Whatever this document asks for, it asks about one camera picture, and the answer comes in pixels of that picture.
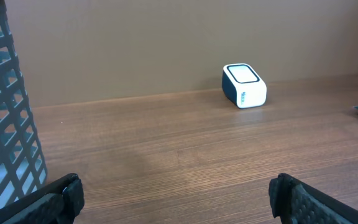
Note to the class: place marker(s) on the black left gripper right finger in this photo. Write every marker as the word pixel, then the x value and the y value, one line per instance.
pixel 296 202

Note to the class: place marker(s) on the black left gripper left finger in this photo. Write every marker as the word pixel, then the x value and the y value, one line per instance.
pixel 58 202

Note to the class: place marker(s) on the white barcode scanner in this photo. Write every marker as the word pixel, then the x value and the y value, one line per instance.
pixel 242 86

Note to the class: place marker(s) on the grey plastic shopping basket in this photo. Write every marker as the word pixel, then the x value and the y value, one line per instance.
pixel 22 163

